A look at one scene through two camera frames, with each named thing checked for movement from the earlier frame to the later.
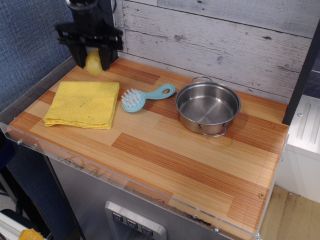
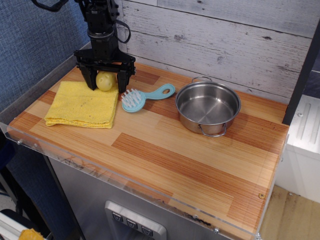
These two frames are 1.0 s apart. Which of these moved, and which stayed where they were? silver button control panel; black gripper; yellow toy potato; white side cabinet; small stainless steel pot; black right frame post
Moved: yellow toy potato; black gripper
Stayed: black right frame post; white side cabinet; silver button control panel; small stainless steel pot
